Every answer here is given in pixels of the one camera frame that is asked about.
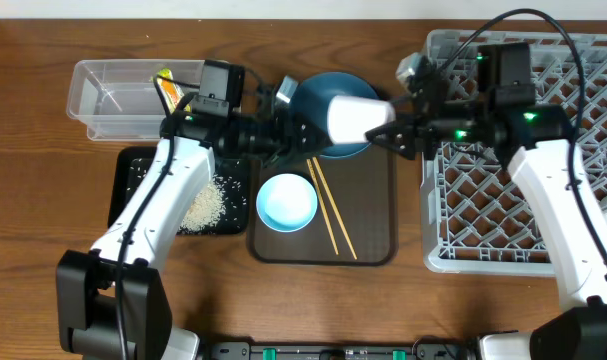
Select black food waste tray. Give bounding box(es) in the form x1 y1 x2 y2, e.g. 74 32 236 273
107 145 250 236

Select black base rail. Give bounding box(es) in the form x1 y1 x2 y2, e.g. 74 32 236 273
197 340 479 360

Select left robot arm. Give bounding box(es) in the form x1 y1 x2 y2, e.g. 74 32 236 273
56 110 332 359

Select brown serving tray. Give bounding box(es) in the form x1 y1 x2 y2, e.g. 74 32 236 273
247 146 398 266

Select dark blue plate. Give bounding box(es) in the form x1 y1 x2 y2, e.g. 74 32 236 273
289 72 379 131

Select clear plastic waste bin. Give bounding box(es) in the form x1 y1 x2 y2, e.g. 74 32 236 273
67 59 215 141

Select wooden chopstick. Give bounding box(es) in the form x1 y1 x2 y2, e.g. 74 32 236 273
311 157 358 260
306 159 339 256

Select light blue bowl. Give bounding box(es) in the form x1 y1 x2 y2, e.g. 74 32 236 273
256 173 318 233

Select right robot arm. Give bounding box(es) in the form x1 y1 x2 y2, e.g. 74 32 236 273
365 42 607 359

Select rice leftovers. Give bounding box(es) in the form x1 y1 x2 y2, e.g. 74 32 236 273
127 157 248 235

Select grey dishwasher rack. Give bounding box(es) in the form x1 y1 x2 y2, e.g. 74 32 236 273
420 30 607 277

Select white cup pink inside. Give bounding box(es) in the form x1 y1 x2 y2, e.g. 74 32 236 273
327 96 395 145

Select green orange snack wrapper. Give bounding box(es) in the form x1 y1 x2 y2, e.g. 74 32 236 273
156 68 185 113

